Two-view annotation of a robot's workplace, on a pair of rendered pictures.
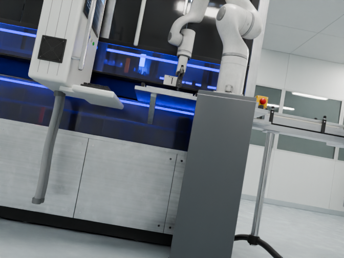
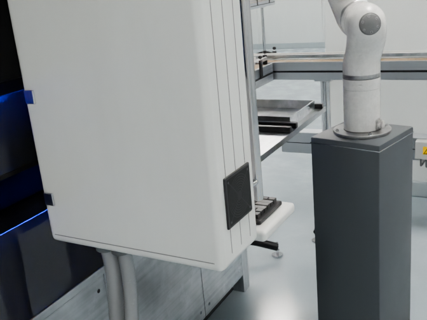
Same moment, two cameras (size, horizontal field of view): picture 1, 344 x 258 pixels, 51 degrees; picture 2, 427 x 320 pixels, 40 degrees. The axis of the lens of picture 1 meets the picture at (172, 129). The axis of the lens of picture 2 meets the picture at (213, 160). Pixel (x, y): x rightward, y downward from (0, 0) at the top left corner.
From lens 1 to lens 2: 2.12 m
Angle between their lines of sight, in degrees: 61
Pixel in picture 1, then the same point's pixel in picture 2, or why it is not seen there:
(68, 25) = (243, 134)
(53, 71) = (246, 232)
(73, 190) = not seen: outside the picture
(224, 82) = (373, 117)
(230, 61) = (375, 86)
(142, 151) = not seen: hidden behind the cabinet
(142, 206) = (182, 307)
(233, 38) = (378, 55)
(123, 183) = (159, 298)
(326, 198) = not seen: hidden behind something
